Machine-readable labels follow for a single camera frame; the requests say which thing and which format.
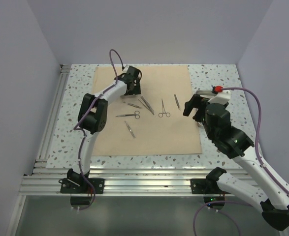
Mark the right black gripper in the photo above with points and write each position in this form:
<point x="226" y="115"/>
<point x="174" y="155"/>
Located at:
<point x="197" y="101"/>

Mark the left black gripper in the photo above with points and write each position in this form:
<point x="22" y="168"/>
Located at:
<point x="136" y="90"/>

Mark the short tweezers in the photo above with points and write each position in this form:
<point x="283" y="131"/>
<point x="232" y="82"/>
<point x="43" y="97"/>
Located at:
<point x="133" y="105"/>

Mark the long tweezers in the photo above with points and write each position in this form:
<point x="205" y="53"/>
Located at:
<point x="143" y="101"/>

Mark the curved tweezers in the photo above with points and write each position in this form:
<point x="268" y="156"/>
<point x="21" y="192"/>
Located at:
<point x="177" y="102"/>

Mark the surgical scissors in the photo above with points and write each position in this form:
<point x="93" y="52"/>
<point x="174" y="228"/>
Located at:
<point x="135" y="114"/>

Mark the hemostat forceps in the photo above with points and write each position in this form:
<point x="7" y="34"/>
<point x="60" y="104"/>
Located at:
<point x="163" y="112"/>

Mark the stainless steel tray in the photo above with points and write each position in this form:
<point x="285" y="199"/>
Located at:
<point x="205" y="93"/>

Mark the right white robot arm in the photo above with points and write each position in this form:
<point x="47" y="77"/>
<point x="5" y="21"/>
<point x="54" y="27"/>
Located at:
<point x="271" y="197"/>

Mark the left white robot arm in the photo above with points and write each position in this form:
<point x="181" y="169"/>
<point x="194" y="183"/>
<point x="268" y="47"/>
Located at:
<point x="92" y="115"/>

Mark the beige cloth mat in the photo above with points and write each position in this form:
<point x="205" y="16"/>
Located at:
<point x="154" y="135"/>

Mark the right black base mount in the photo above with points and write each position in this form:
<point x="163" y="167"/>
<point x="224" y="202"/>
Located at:
<point x="208" y="185"/>

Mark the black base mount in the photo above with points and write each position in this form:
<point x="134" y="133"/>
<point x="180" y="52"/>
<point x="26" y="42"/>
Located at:
<point x="208" y="185"/>
<point x="75" y="183"/>

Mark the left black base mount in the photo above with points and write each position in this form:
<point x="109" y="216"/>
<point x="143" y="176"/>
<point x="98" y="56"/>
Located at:
<point x="75" y="183"/>

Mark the aluminium rail frame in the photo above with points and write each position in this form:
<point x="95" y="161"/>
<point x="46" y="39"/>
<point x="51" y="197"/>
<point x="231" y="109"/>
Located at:
<point x="148" y="175"/>

